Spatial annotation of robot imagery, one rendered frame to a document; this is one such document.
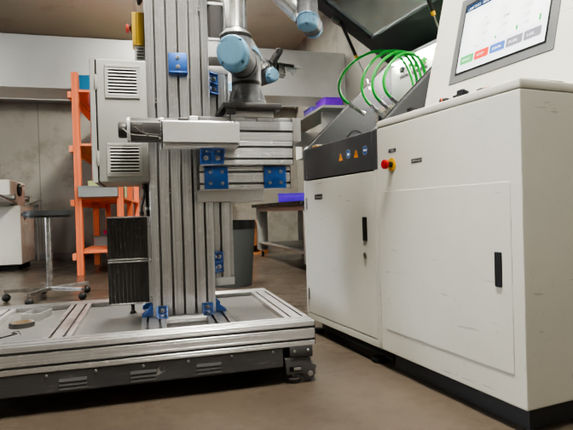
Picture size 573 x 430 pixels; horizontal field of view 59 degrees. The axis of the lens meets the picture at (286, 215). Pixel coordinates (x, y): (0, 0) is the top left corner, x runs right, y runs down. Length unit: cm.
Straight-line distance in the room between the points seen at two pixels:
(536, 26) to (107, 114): 153
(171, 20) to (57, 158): 655
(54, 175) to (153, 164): 656
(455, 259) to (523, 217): 30
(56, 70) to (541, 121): 557
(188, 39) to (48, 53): 440
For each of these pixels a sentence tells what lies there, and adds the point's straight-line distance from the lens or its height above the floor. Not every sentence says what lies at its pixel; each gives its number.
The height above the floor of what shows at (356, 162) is 83.
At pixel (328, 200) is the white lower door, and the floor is 68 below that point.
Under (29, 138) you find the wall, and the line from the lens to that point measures 871.
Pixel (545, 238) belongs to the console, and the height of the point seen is 54.
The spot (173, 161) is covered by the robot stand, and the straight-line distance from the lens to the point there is 207.
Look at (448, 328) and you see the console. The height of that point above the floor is 23.
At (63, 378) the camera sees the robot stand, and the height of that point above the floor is 11.
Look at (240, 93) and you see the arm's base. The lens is 196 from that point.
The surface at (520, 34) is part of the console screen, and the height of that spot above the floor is 120.
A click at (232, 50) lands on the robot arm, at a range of 186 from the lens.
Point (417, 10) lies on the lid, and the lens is 263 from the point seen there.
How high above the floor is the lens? 64
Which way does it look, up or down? 1 degrees down
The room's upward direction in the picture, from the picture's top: 2 degrees counter-clockwise
